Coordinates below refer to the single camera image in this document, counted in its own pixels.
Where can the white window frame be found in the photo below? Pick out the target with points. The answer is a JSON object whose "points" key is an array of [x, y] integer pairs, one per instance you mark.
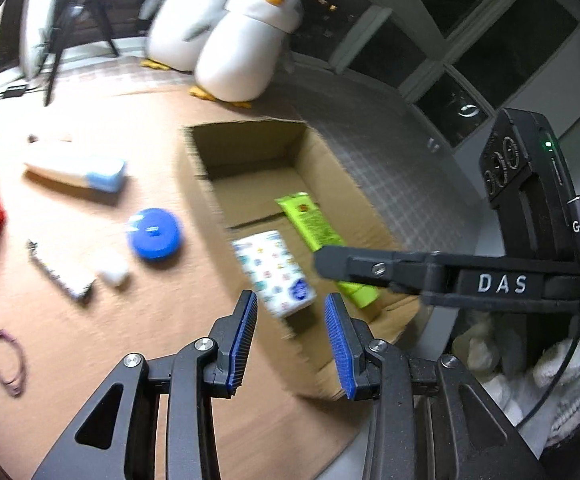
{"points": [[419, 30]]}

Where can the cardboard box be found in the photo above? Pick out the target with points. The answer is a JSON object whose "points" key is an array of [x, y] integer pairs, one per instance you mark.
{"points": [[250, 160]]}

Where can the grey checked mat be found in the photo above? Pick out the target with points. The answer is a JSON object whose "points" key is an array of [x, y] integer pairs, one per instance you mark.
{"points": [[369, 160]]}

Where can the white and blue tube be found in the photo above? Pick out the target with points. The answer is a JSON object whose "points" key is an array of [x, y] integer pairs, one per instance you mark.
{"points": [[75, 172]]}

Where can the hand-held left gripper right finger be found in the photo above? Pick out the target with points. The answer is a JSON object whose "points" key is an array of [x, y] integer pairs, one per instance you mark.
{"points": [[340, 345]]}

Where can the blue round lid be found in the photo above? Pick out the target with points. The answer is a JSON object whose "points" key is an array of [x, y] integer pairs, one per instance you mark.
{"points": [[154, 234]]}

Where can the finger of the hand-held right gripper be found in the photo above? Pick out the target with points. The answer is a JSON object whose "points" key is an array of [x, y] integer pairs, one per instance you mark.
{"points": [[359, 265]]}

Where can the small white object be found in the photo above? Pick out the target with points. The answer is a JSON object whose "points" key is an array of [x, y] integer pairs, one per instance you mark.
{"points": [[112, 270]]}

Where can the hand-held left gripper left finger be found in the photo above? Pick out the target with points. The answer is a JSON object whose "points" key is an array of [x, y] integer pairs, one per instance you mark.
{"points": [[242, 345]]}

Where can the white printed tissue pack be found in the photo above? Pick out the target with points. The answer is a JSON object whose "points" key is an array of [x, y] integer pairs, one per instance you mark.
{"points": [[272, 270]]}

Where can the patterned strip packet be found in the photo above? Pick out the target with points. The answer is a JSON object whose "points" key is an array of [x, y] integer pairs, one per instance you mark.
{"points": [[60, 270]]}

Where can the person's right hand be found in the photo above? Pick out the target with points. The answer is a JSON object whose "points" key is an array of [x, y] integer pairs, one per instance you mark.
{"points": [[554, 385]]}

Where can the black tripod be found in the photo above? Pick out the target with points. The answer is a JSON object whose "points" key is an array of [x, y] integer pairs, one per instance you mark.
{"points": [[55, 60]]}

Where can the tan felt mat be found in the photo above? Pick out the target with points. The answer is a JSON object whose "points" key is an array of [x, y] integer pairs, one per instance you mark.
{"points": [[95, 340]]}

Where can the white penguin plush toy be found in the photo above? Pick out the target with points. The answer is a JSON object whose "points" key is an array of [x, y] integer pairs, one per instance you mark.
{"points": [[185, 20], [240, 50]]}

